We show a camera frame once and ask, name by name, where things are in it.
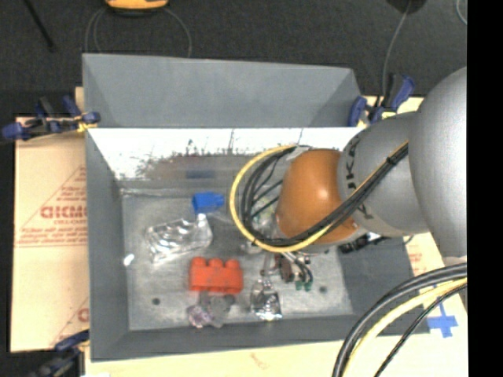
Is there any clear glass thing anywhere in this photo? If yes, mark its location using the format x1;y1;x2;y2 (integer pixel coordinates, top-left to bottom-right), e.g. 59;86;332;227
249;279;284;322

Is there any orange toy brick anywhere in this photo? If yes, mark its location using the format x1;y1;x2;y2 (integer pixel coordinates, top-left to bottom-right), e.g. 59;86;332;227
187;256;245;295

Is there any grey and purple toy animal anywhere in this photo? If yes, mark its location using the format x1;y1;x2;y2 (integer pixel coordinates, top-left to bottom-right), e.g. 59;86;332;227
185;292;237;329

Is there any clear plastic bottle, blue cap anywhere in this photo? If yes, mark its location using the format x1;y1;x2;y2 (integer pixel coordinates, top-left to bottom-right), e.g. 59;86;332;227
144;192;226;265

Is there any grey metal bin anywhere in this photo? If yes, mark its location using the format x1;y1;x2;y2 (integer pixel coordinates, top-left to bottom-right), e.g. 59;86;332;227
81;53;430;361

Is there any brown cardboard board, red print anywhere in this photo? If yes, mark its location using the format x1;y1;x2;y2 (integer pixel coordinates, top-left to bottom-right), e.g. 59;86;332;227
9;116;92;353

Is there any black cylinder on white bracket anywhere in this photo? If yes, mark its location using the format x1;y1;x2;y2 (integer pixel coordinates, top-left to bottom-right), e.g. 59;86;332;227
338;236;379;254

